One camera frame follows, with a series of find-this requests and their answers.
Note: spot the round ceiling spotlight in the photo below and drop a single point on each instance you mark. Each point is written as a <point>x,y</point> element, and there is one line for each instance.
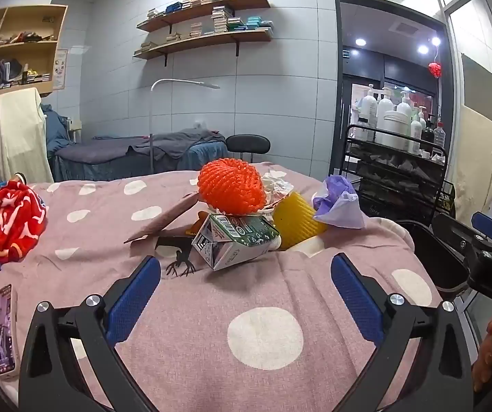
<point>360,42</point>
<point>422,49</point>
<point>435,41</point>

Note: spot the orange foam fruit net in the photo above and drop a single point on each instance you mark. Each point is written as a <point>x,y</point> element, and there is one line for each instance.
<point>231,186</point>

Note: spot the smartphone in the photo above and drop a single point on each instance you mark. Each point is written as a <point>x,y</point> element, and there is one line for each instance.
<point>4,330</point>

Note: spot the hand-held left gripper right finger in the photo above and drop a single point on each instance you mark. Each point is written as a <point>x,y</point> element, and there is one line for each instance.
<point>357,296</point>

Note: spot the white foil wrapper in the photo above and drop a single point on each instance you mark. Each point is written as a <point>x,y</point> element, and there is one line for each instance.
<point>278,189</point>

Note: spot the black trash bin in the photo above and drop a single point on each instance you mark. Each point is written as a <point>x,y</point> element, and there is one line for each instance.
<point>421,251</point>

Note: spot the wooden wall shelves with boxes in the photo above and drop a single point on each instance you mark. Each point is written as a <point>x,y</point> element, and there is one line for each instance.
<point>222,19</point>

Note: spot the grey wall board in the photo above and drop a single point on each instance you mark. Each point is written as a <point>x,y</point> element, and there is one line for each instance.
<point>479,88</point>

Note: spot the black metal trolley cart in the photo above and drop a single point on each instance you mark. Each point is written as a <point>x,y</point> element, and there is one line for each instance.
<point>396,180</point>

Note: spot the white coat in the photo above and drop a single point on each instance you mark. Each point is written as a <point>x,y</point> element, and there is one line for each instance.
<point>18,137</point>

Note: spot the black chair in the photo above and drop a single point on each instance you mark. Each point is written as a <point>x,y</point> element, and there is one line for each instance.
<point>248,143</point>

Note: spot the white plastic jar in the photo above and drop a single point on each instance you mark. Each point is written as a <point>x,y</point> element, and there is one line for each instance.
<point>398,131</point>

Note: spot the brown cardboard piece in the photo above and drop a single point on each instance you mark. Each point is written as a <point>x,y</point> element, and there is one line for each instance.
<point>164,221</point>

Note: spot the red patterned cloth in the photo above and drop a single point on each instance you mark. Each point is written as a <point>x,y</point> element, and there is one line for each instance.
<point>7,219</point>

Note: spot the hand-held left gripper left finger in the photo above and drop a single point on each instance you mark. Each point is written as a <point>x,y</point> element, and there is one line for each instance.
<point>134,300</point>

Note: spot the yellow foam fruit net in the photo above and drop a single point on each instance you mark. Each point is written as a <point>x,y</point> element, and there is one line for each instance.
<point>295,219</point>

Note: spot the pile of colourful items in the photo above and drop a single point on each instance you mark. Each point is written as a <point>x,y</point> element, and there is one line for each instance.
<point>25,36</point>

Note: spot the red hanging ornament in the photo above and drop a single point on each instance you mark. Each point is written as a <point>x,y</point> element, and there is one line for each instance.
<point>434,69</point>

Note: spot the wooden wall cabinet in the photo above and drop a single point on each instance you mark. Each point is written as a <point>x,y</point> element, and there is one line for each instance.
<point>59,43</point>

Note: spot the wall poster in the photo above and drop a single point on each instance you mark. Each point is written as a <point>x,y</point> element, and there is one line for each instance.
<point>60,68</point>

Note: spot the green white milk carton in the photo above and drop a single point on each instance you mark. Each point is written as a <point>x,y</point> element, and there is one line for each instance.
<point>237,238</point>

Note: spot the blue bedding pile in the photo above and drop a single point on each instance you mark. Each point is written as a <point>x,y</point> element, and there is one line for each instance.
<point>57,128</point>

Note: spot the purple plastic glove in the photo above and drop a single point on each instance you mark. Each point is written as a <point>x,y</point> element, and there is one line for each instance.
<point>338,204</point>

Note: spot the person's right hand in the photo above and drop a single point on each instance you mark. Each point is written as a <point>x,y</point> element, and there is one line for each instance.
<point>488,356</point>

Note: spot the massage bed with grey covers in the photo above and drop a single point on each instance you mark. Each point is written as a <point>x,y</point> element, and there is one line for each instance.
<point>112,154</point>

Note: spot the white floor lamp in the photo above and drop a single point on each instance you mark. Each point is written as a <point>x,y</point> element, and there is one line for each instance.
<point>156,107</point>

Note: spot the small white pump bottle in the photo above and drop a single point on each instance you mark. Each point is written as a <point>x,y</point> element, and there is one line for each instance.
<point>415,135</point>

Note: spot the pink polka dot blanket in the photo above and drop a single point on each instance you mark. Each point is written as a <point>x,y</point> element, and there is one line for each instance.
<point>228,287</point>

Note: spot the dark glass bottle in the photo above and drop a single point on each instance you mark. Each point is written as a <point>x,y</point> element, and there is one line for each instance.
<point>428,133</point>

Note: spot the clear bottle red cap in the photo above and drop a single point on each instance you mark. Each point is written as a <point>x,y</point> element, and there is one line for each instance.
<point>440,137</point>

